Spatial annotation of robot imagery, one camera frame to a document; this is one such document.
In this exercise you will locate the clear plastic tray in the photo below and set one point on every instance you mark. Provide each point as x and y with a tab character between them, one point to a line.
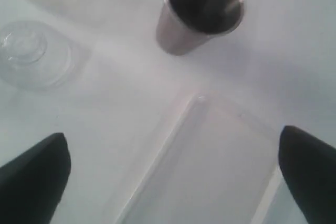
217	165

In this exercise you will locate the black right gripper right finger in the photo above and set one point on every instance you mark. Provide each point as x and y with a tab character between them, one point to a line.
308	167

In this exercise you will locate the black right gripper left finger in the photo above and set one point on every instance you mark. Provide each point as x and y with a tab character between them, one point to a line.
33	183

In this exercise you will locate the stainless steel cup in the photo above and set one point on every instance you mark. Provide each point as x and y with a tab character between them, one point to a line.
184	25

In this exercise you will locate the clear dome shaker lid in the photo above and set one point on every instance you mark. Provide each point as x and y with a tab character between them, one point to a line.
34	56

